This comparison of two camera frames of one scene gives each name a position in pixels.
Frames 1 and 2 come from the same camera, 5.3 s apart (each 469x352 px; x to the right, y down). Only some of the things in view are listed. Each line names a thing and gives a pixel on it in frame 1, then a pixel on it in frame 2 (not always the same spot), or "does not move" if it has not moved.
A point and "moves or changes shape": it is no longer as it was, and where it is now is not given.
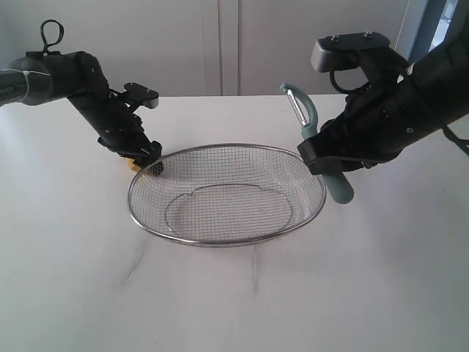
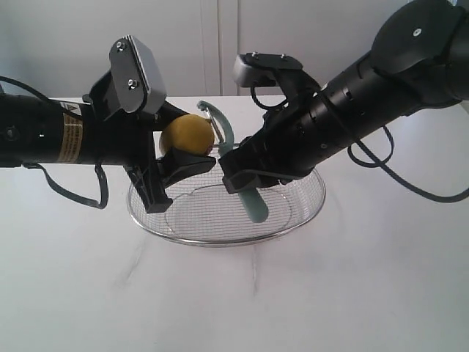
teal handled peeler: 306,110 → 223,135
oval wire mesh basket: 226,195 does not move
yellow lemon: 133,166 moves or changes shape
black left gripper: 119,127 → 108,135
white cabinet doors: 201,48 does not move
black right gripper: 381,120 → 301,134
